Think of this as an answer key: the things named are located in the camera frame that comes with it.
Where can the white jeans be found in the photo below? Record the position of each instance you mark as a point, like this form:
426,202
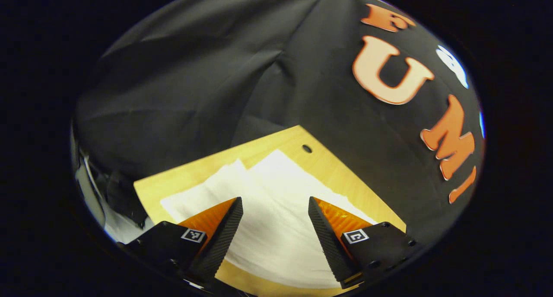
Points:
276,210

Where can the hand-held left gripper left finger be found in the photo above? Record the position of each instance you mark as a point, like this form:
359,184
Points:
222,245

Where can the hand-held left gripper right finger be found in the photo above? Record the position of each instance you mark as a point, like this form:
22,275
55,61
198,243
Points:
328,241

